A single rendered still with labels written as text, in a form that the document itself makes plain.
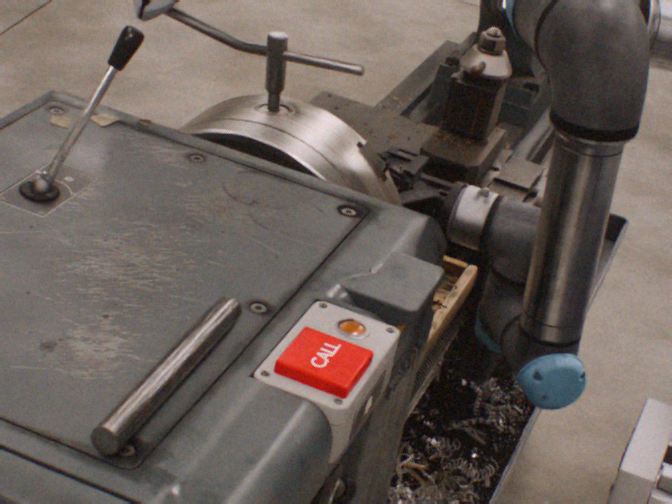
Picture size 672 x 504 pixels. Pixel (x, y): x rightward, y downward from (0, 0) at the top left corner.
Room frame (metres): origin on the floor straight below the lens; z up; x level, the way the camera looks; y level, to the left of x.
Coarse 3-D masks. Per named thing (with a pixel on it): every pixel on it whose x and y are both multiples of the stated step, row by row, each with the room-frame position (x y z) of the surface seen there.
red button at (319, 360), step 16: (304, 336) 0.89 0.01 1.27; (320, 336) 0.89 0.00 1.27; (288, 352) 0.86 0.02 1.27; (304, 352) 0.87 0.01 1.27; (320, 352) 0.87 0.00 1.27; (336, 352) 0.87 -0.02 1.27; (352, 352) 0.88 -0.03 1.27; (368, 352) 0.88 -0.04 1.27; (288, 368) 0.84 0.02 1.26; (304, 368) 0.84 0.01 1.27; (320, 368) 0.85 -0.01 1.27; (336, 368) 0.85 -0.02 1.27; (352, 368) 0.86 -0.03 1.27; (320, 384) 0.84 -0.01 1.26; (336, 384) 0.83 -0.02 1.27; (352, 384) 0.84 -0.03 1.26
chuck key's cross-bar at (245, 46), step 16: (176, 16) 1.40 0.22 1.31; (192, 16) 1.40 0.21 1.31; (208, 32) 1.39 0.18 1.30; (224, 32) 1.39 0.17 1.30; (240, 48) 1.38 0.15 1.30; (256, 48) 1.38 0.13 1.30; (304, 64) 1.36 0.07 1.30; (320, 64) 1.35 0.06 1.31; (336, 64) 1.35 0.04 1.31; (352, 64) 1.35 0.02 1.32
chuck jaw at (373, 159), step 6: (366, 144) 1.42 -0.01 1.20; (360, 150) 1.37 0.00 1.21; (366, 150) 1.38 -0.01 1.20; (372, 150) 1.42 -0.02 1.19; (366, 156) 1.38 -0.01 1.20; (372, 156) 1.41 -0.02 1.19; (378, 156) 1.42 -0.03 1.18; (372, 162) 1.38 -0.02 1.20; (378, 162) 1.41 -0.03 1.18; (372, 168) 1.37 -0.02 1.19; (378, 168) 1.38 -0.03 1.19; (378, 174) 1.37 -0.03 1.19
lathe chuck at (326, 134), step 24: (264, 96) 1.41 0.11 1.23; (192, 120) 1.39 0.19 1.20; (216, 120) 1.34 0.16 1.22; (240, 120) 1.33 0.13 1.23; (264, 120) 1.34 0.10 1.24; (288, 120) 1.35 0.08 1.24; (312, 120) 1.37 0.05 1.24; (336, 120) 1.39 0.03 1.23; (312, 144) 1.32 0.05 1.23; (336, 144) 1.34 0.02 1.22; (360, 144) 1.38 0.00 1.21; (336, 168) 1.30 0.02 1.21; (360, 168) 1.33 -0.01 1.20; (360, 192) 1.30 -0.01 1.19; (384, 192) 1.34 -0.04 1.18
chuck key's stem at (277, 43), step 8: (272, 32) 1.38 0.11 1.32; (272, 40) 1.36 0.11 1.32; (280, 40) 1.36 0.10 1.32; (272, 48) 1.36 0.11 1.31; (280, 48) 1.36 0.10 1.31; (272, 56) 1.36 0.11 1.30; (280, 56) 1.36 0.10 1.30; (272, 64) 1.36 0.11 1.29; (280, 64) 1.36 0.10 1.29; (272, 72) 1.36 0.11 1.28; (280, 72) 1.36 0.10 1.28; (272, 80) 1.36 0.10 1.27; (280, 80) 1.36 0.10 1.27; (272, 88) 1.36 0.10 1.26; (280, 88) 1.36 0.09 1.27; (272, 96) 1.37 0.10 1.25; (280, 96) 1.37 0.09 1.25; (272, 104) 1.37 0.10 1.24; (272, 112) 1.36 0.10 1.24
